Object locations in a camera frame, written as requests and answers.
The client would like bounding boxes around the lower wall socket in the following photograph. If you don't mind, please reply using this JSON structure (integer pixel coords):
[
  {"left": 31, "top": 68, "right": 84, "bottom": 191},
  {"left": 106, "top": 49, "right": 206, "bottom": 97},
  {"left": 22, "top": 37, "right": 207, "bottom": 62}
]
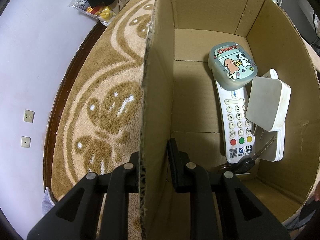
[{"left": 21, "top": 136, "right": 31, "bottom": 148}]

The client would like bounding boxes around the black key bunch with carabiner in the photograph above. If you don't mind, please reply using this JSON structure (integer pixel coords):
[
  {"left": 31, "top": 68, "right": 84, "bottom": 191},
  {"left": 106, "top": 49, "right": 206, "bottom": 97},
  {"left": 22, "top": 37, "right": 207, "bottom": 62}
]
[{"left": 216, "top": 135, "right": 277, "bottom": 174}]

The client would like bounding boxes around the upper wall socket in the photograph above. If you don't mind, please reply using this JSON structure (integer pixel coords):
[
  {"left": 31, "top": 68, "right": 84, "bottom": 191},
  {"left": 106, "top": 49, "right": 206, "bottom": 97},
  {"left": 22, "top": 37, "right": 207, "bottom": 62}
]
[{"left": 23, "top": 109, "right": 35, "bottom": 123}]

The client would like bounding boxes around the person's hand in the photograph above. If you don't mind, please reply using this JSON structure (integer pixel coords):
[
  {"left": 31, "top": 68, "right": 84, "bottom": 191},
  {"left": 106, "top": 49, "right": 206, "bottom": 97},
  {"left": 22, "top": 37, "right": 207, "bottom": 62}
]
[{"left": 313, "top": 184, "right": 320, "bottom": 202}]

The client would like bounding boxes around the brown cardboard box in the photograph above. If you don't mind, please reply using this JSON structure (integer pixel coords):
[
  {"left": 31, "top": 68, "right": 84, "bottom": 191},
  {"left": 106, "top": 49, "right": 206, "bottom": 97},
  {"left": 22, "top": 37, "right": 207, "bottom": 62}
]
[{"left": 140, "top": 0, "right": 319, "bottom": 239}]

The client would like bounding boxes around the wall socket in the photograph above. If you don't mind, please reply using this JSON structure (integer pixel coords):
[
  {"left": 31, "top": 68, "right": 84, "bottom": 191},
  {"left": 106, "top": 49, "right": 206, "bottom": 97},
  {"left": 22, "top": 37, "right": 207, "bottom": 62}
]
[
  {"left": 23, "top": 109, "right": 35, "bottom": 123},
  {"left": 21, "top": 136, "right": 31, "bottom": 148}
]

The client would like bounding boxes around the beige patterned plush blanket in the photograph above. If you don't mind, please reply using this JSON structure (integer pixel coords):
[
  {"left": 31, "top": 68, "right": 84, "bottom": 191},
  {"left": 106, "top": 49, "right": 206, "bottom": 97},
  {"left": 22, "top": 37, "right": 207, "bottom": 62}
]
[{"left": 43, "top": 0, "right": 158, "bottom": 240}]

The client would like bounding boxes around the snack bag on floor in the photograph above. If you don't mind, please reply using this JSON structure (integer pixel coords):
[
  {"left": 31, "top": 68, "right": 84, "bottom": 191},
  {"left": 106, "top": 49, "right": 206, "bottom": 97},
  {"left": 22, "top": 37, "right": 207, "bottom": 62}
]
[{"left": 68, "top": 0, "right": 116, "bottom": 27}]

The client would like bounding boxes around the white power adapter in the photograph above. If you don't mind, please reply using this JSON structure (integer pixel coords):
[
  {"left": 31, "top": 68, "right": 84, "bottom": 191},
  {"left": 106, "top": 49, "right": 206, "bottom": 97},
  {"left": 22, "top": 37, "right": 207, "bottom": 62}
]
[{"left": 246, "top": 77, "right": 291, "bottom": 132}]

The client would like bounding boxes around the white remote control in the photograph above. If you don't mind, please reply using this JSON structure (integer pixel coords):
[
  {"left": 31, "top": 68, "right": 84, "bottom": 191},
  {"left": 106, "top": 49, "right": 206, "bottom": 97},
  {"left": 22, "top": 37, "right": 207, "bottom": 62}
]
[{"left": 215, "top": 82, "right": 255, "bottom": 164}]

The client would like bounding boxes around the cartoon printed plastic case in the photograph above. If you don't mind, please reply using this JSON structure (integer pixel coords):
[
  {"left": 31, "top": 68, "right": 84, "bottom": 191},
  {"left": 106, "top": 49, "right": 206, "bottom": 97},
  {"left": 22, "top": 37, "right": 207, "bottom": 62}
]
[{"left": 208, "top": 42, "right": 258, "bottom": 91}]

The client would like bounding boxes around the white box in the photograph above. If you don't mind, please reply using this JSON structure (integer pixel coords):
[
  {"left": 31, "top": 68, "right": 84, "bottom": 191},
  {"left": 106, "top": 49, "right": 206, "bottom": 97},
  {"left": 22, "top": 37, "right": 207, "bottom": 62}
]
[{"left": 259, "top": 69, "right": 285, "bottom": 162}]

